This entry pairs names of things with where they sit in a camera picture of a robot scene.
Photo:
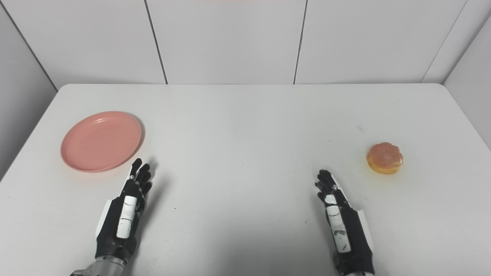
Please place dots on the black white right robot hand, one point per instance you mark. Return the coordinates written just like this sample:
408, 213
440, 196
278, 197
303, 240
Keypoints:
355, 237

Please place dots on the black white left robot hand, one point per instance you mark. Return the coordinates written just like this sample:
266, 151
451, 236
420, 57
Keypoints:
115, 226

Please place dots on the golden cream puff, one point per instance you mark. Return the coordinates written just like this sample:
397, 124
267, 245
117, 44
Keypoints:
384, 158

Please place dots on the pink round plate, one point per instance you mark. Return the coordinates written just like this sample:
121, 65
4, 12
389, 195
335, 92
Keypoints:
100, 142

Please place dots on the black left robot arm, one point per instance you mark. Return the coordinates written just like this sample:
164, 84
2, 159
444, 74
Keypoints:
105, 267

